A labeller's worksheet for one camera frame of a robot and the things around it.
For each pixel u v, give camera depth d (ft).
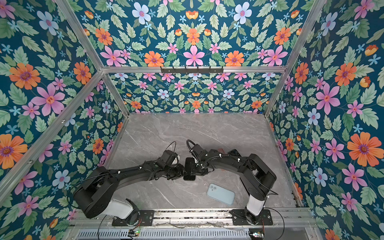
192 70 3.06
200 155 2.28
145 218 2.41
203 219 2.46
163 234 2.50
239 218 2.36
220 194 2.71
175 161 2.41
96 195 1.42
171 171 2.44
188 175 2.78
